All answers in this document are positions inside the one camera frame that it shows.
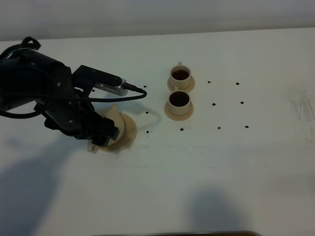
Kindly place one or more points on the beige teacup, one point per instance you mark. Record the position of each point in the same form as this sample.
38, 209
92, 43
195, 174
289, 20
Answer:
180, 76
179, 103

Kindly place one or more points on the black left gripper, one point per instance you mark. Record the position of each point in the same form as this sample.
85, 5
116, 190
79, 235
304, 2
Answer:
76, 118

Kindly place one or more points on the beige teapot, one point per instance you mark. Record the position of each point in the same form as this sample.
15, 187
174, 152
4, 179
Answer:
113, 114

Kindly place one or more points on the beige teapot saucer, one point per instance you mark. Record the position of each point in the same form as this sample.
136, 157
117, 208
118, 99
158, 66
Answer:
127, 137

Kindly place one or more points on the far beige teacup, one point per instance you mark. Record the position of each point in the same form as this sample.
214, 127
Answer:
180, 76

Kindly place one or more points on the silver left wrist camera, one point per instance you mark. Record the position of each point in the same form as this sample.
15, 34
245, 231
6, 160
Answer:
87, 79

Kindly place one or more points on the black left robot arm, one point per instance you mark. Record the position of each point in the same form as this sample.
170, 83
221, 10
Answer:
32, 84

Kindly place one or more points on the near beige teacup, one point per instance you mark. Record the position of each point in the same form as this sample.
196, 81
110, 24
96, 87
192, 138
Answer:
179, 103

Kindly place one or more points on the near beige cup saucer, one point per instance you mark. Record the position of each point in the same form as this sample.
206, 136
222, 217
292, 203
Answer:
178, 118

